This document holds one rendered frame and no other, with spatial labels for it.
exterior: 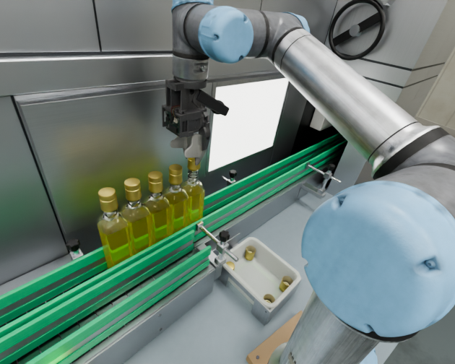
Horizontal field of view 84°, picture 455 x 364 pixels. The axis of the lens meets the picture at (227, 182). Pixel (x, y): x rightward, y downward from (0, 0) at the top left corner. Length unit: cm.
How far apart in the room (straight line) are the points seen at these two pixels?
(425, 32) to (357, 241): 107
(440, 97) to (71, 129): 269
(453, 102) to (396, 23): 164
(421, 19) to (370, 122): 88
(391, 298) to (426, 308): 2
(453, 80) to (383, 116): 244
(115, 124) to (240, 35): 37
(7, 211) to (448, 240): 75
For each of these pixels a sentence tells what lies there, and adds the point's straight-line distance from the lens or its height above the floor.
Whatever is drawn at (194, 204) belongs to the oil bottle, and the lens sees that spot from 74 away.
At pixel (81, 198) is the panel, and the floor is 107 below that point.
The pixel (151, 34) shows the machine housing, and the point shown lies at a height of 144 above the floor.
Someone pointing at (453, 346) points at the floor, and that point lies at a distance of 228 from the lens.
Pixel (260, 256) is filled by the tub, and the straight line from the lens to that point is 95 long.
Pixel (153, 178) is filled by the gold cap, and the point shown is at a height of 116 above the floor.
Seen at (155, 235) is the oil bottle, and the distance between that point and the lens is 72.
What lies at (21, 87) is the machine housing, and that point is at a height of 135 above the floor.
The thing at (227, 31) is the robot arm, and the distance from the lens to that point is 43.
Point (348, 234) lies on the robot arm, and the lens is 23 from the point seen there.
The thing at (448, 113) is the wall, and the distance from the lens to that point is 283.
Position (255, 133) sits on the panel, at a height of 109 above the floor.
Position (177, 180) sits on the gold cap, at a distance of 66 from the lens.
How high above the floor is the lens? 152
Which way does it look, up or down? 35 degrees down
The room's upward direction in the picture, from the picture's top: 9 degrees clockwise
